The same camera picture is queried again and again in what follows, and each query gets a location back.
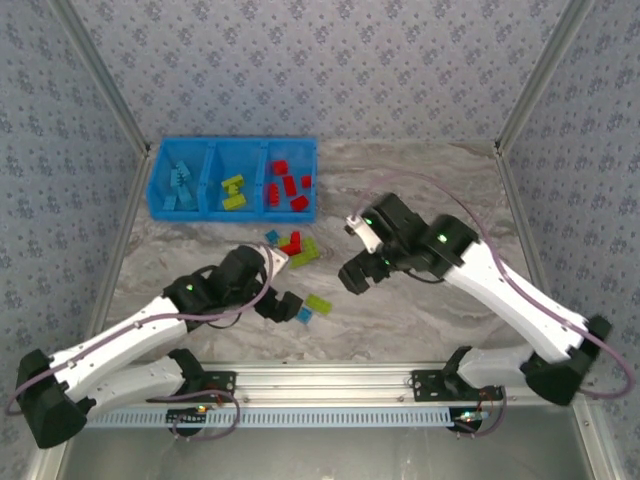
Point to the long green lego brick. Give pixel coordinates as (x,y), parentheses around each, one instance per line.
(235,202)
(310,245)
(305,260)
(233,181)
(319,304)

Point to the small green lego brick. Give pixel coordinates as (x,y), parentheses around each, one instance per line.
(231,190)
(284,242)

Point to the long red lego brick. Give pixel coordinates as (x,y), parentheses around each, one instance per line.
(288,185)
(292,247)
(272,194)

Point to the short red lego brick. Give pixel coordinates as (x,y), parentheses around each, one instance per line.
(280,166)
(300,202)
(306,181)

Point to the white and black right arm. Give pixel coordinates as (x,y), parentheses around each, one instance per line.
(520,305)

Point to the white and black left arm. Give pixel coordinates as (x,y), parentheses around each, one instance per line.
(125,335)

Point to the small blue lego brick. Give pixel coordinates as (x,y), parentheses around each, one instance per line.
(272,236)

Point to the small red lego brick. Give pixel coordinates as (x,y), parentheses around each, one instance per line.
(296,237)

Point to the blue plastic bin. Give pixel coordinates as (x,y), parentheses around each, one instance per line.
(295,152)
(175,150)
(240,160)

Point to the black controller board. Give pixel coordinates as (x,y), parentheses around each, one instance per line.
(185,416)
(467,424)

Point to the grey metal panel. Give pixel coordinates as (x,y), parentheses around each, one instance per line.
(325,455)

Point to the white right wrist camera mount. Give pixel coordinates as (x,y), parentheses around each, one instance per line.
(364,234)

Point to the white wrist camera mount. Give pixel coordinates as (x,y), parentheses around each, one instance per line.
(364,234)
(277,257)

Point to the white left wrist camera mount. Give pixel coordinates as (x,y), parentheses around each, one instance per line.
(277,257)

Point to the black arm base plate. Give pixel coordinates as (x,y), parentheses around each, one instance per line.
(425,387)
(225,382)

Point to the aluminium mounting rail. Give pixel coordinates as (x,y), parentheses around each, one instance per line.
(325,382)

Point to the aluminium table edge rail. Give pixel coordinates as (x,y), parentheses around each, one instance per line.
(410,143)

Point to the aluminium side rail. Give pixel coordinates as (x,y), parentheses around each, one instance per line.
(129,210)
(520,210)

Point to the aluminium frame post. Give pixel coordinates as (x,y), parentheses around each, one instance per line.
(108,75)
(540,75)

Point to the aluminium frame leg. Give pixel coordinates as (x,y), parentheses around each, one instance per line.
(40,462)
(595,440)

